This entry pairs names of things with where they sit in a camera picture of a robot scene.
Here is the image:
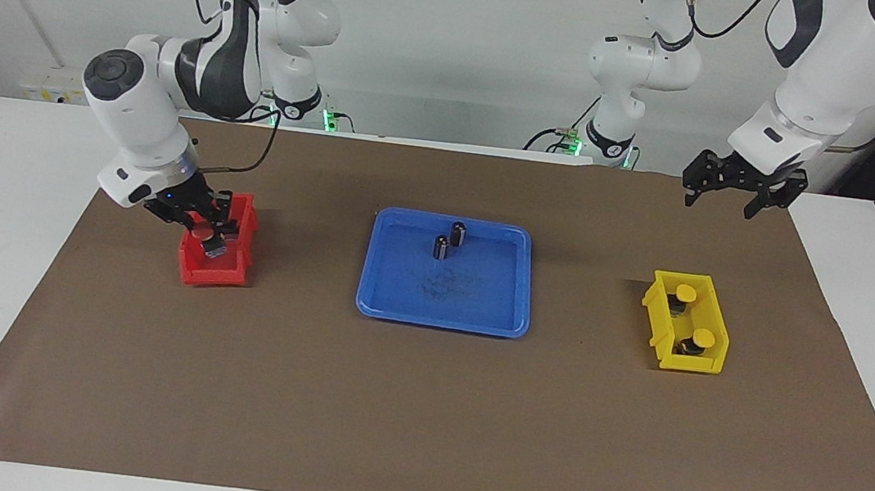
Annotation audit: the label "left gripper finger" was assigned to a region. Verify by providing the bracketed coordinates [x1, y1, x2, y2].
[680, 173, 708, 210]
[742, 182, 784, 224]

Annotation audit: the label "red push button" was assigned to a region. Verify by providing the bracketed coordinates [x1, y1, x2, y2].
[187, 226, 232, 262]

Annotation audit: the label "yellow push button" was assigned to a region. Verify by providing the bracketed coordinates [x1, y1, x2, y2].
[665, 282, 699, 318]
[676, 327, 719, 360]

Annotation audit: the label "blue plastic tray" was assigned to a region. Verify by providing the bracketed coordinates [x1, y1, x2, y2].
[353, 204, 542, 340]

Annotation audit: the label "red plastic storage bin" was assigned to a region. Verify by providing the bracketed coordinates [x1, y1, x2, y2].
[174, 186, 263, 293]

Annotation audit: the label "yellow plastic storage bin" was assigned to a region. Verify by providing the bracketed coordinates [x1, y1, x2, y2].
[634, 268, 737, 378]

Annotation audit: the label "brown paper table mat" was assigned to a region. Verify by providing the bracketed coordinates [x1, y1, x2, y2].
[0, 95, 875, 491]

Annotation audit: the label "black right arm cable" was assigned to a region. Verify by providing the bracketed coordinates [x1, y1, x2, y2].
[164, 0, 295, 181]

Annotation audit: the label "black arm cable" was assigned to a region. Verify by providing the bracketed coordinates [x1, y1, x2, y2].
[164, 0, 295, 181]
[634, 0, 781, 47]

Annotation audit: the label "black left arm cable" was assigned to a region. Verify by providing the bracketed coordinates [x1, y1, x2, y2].
[634, 0, 781, 47]

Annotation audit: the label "black left base cables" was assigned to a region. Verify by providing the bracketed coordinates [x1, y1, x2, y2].
[525, 88, 602, 159]

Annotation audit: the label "black base cables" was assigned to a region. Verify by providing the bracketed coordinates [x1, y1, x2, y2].
[254, 89, 358, 135]
[525, 88, 602, 159]

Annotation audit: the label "black right base cables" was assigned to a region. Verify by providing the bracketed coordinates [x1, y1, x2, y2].
[254, 89, 358, 135]

